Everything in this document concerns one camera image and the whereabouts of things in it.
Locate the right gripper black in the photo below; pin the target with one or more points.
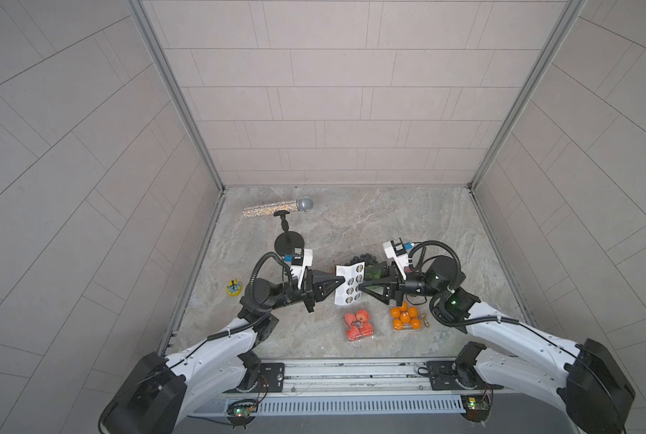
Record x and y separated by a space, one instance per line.
395 287

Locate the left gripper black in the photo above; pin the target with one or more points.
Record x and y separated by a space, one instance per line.
314 289

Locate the white sticker sheet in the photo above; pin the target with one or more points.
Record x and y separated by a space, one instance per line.
349 293

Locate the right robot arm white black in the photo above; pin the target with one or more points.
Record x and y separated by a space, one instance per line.
581 379

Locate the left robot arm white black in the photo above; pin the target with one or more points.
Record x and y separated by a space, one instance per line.
161 391

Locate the clear orange fruit box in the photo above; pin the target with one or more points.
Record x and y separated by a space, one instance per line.
405 317

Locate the clear red fruit box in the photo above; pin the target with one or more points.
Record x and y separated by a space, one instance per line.
358 325

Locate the clear grape box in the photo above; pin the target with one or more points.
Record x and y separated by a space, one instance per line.
373 268

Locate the black microphone stand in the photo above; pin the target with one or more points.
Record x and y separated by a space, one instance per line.
288 240

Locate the glitter microphone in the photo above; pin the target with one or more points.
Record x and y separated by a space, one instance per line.
302 204

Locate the yellow round toy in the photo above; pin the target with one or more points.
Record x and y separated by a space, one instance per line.
234 288

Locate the right circuit board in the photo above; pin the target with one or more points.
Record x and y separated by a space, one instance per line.
476 408

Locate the circuit board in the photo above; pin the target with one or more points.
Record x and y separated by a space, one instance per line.
476 408
241 413

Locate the left circuit board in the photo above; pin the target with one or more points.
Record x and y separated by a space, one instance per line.
241 413

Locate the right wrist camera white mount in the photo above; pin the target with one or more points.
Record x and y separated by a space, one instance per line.
398 252

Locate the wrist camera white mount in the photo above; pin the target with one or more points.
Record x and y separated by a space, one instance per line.
299 260
398 252

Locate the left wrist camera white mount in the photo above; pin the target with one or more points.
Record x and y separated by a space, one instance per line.
299 260

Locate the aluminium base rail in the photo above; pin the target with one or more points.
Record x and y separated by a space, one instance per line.
356 386

